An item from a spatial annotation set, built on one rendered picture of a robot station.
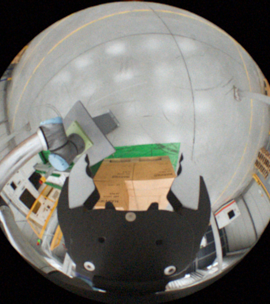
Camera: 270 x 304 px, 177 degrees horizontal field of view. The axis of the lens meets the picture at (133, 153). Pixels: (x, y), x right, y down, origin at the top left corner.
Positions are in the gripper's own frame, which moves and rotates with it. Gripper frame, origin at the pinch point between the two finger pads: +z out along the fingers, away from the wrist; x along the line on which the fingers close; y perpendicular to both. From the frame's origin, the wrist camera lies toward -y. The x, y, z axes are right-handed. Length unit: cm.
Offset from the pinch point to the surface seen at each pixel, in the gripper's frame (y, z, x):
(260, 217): 393, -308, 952
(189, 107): -6, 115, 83
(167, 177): 80, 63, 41
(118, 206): 82, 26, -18
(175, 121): 20, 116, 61
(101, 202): 84, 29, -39
